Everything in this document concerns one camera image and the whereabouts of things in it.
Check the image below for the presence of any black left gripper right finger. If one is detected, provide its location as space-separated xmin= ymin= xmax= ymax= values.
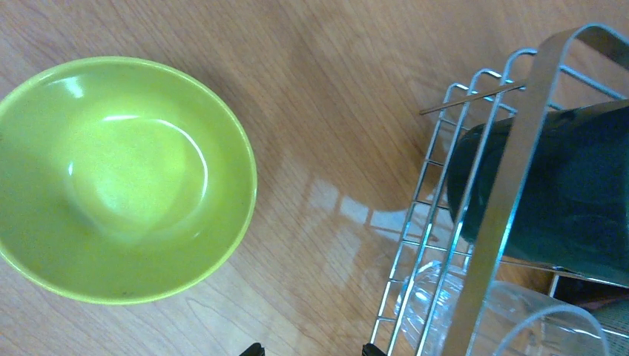
xmin=362 ymin=343 xmax=386 ymax=356

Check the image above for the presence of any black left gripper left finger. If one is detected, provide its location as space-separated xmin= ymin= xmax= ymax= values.
xmin=240 ymin=343 xmax=266 ymax=356

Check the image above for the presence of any wire metal dish rack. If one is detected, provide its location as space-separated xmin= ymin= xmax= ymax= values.
xmin=368 ymin=23 xmax=628 ymax=355

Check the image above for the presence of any yellow green small bowl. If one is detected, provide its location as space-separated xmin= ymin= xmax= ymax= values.
xmin=1 ymin=56 xmax=257 ymax=305

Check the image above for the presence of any dark green cup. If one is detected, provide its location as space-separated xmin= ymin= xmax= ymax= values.
xmin=446 ymin=99 xmax=629 ymax=289

